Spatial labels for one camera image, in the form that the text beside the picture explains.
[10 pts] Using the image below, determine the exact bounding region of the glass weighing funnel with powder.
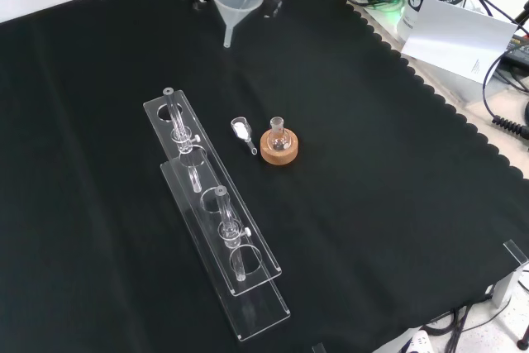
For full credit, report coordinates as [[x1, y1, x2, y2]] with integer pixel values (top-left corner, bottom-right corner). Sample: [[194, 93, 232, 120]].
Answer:
[[230, 116, 259, 157]]

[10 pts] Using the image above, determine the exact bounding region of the clear round-bottom flask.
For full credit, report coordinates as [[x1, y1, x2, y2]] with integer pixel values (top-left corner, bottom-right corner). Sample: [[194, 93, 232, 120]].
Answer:
[[266, 116, 291, 154]]

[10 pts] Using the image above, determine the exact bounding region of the clear acrylic funnel stand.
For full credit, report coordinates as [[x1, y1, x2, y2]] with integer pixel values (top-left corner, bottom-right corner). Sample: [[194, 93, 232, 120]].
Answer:
[[142, 87, 292, 343]]

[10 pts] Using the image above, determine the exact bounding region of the pale white board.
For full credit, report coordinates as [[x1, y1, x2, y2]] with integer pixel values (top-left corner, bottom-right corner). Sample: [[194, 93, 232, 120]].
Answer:
[[401, 0, 519, 86]]

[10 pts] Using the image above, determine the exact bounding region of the black bench cloth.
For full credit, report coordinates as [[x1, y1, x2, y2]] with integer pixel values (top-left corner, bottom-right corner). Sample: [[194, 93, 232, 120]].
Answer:
[[0, 0, 525, 353]]

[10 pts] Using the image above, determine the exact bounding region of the black power adapter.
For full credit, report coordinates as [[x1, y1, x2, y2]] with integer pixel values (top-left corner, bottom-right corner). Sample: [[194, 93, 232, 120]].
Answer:
[[501, 33, 529, 67]]

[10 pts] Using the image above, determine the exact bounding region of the white power strip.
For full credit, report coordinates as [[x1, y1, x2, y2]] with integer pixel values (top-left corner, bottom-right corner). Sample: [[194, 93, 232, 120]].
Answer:
[[401, 327, 436, 353]]

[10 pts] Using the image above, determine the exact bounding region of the cork ring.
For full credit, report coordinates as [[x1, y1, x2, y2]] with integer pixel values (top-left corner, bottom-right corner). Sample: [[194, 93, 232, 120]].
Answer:
[[259, 126, 299, 167]]

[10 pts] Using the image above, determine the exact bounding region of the thin black cable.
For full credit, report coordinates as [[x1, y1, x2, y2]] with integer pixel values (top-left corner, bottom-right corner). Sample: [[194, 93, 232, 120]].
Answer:
[[481, 49, 529, 122]]

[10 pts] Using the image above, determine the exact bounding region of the black coiled cable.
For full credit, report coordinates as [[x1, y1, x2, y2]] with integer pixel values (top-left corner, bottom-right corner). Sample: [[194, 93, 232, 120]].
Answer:
[[491, 114, 529, 140]]

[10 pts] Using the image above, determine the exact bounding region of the black cable bundle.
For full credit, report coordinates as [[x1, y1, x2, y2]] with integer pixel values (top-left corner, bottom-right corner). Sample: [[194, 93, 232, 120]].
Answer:
[[424, 293, 516, 353]]

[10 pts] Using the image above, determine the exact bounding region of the white metal bracket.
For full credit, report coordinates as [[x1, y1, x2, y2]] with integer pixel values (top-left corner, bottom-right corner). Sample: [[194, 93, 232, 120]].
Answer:
[[490, 239, 529, 308]]

